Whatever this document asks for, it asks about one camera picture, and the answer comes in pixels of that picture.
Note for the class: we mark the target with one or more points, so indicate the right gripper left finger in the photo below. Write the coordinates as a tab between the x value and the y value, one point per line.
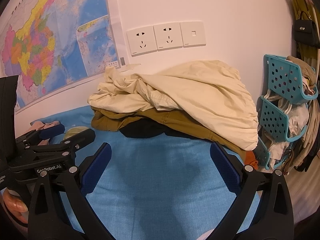
47	216

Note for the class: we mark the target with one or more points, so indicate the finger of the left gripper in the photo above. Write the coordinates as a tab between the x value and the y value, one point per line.
80	140
51	132

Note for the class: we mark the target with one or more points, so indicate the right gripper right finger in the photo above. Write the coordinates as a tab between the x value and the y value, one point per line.
273	218

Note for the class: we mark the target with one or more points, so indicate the cream large garment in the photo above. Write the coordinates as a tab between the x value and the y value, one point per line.
211	92

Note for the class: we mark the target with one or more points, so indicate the person's left hand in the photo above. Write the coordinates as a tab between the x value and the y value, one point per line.
15	206

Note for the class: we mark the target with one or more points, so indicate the folded pink garment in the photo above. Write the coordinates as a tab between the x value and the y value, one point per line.
38	125

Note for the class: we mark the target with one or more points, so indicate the olive brown garment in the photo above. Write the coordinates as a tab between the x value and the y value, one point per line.
176	119

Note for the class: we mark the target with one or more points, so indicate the orange garment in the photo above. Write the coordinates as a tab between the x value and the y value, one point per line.
251	160

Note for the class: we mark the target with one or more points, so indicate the teal plastic lower basket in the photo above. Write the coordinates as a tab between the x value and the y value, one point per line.
263	156

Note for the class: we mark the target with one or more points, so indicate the teal plastic basket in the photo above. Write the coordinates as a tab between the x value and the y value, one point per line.
276	122
285	79
263	156

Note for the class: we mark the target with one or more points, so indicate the black garment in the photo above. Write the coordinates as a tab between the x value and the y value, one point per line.
147	128

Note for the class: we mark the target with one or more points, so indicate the teal plastic middle basket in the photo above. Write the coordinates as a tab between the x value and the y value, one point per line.
276	122

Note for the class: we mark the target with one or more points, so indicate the blue floral bed sheet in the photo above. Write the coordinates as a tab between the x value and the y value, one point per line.
157	188

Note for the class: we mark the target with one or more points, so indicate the teal plastic upper basket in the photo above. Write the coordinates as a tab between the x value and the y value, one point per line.
285	79

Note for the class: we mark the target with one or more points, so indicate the black handbag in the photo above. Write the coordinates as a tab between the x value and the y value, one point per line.
305	30

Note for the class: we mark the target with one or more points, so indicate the yellow hanging garment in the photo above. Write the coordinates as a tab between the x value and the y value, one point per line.
307	53

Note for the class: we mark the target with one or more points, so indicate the colourful wall map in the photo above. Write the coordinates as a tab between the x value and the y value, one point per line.
54	45

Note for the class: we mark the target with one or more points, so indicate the white left wall socket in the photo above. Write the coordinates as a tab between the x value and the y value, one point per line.
141	40

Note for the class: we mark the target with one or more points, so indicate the white wall socket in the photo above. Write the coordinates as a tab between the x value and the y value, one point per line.
168	36
141	40

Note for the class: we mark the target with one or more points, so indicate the white middle wall socket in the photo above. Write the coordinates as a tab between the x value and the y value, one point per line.
168	36

